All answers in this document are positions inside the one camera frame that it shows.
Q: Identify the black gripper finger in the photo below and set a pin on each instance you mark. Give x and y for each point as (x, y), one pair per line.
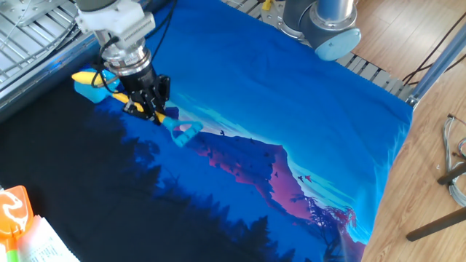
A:
(160, 107)
(140, 108)

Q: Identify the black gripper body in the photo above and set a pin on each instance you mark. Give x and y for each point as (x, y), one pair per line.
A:
(143, 82)

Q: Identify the blue yellow toy shovel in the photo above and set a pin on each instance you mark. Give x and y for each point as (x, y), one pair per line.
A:
(91, 94)

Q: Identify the yellow toy corn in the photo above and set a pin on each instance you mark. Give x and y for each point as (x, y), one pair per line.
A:
(83, 77)

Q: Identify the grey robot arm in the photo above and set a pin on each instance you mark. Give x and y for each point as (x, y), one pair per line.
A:
(327, 22)

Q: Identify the small yellow object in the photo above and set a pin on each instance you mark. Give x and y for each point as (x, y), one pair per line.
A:
(267, 4)

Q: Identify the orange green toy shovel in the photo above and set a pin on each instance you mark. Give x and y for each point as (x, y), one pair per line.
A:
(14, 211)

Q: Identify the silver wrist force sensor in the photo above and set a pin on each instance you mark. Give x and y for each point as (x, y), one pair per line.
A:
(127, 60)

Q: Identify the printed landscape cloth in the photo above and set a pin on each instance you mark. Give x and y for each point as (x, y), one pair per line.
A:
(255, 127)

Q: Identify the white paper sheets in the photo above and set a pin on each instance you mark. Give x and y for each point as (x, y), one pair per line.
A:
(40, 244)

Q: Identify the dark table leg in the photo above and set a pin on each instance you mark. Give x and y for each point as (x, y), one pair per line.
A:
(437, 225)
(453, 174)

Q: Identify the aluminium frame post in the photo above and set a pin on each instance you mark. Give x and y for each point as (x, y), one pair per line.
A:
(437, 65)

